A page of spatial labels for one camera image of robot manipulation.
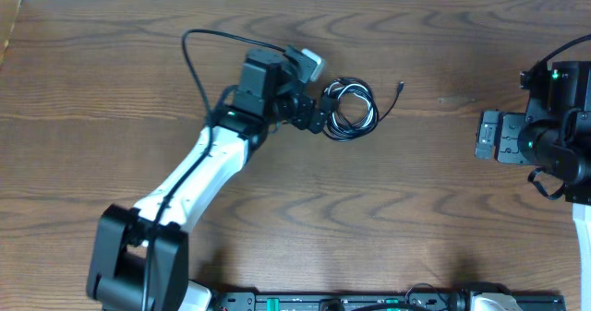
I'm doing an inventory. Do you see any white cable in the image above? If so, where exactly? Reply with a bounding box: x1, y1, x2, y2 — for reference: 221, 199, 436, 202
325, 82, 375, 130

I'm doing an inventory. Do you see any right camera black cable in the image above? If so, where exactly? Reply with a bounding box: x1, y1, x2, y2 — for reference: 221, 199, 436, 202
537, 33, 591, 70

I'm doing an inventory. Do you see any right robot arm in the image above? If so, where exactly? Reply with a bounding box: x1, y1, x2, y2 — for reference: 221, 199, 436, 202
475, 61, 590, 310

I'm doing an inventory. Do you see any left camera black cable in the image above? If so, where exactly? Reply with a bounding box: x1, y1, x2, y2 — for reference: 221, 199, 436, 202
140, 28, 287, 311

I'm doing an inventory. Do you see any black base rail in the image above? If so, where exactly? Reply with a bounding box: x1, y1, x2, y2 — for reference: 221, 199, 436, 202
208, 291, 567, 311

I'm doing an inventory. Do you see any camera black cable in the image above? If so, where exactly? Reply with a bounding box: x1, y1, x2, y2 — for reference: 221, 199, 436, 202
537, 33, 591, 70
140, 28, 287, 311

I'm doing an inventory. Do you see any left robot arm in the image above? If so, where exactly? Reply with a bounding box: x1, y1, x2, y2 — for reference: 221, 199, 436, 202
86, 46, 335, 310

